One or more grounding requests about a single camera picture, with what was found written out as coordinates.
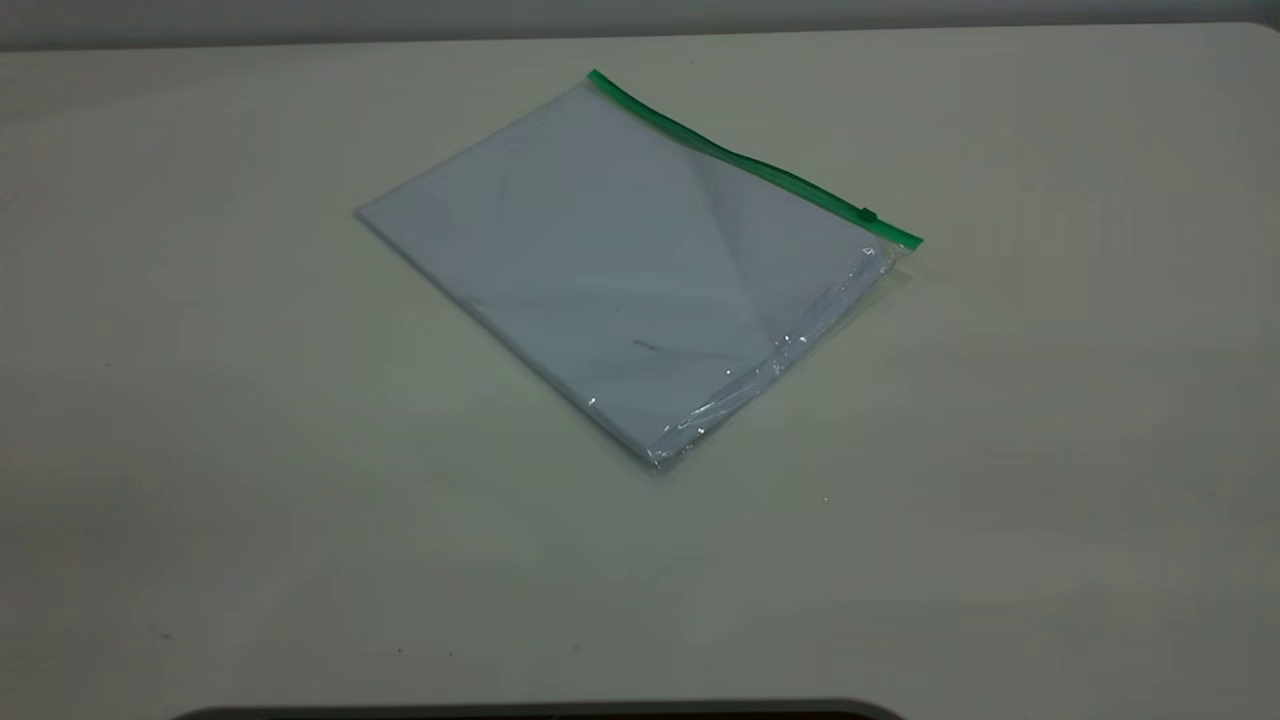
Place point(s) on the white paper sheets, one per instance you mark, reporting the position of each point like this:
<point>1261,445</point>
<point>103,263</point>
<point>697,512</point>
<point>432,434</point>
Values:
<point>600,280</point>

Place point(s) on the clear zip bag green strip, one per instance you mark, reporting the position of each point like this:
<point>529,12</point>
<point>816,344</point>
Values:
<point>620,250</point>

